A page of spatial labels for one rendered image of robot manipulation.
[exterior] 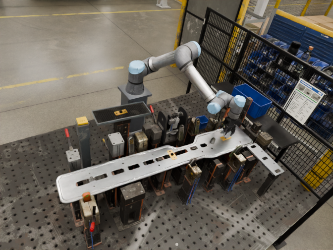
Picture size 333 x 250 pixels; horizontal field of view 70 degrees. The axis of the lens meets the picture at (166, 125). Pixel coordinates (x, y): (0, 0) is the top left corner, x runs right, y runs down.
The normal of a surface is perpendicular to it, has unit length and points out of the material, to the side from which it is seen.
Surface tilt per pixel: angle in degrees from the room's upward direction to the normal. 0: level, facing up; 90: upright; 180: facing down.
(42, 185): 0
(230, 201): 0
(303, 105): 90
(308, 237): 0
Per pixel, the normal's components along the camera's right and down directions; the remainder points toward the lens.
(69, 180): 0.15, -0.74
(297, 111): -0.87, 0.21
